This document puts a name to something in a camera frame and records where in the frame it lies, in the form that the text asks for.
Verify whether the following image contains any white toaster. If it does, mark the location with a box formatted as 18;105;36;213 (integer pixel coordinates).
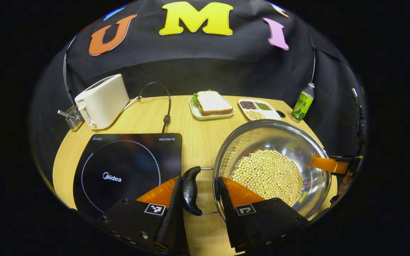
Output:
74;74;130;130

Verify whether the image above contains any pile of soybeans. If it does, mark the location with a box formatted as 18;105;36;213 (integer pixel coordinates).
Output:
230;149;304;207

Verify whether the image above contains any sandwich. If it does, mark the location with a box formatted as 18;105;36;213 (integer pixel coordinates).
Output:
192;90;234;116

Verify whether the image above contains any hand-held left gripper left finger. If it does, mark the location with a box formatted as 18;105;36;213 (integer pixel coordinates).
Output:
96;176;191;255

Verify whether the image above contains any white square plate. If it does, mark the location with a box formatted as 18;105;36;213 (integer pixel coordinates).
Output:
189;94;235;121

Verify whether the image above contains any white divided bean dish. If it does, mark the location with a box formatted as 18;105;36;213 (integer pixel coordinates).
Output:
238;98;282;122

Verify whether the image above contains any stainless steel pot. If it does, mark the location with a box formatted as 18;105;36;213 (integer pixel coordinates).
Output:
182;119;334;221

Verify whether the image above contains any dark metal stand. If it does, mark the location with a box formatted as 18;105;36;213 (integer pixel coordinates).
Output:
351;88;367;146

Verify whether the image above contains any green drink bottle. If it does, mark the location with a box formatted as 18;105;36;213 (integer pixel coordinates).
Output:
291;82;315;122

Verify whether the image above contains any black induction cooktop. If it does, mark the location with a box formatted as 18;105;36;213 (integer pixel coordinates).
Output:
73;133;183;219

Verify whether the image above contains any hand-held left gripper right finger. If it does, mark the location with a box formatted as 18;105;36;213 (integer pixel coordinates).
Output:
217;176;310;253

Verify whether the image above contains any metal wire basket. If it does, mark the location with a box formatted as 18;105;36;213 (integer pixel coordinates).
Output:
58;105;85;132

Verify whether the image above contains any black power cable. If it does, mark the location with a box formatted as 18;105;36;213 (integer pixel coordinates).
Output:
128;82;172;134

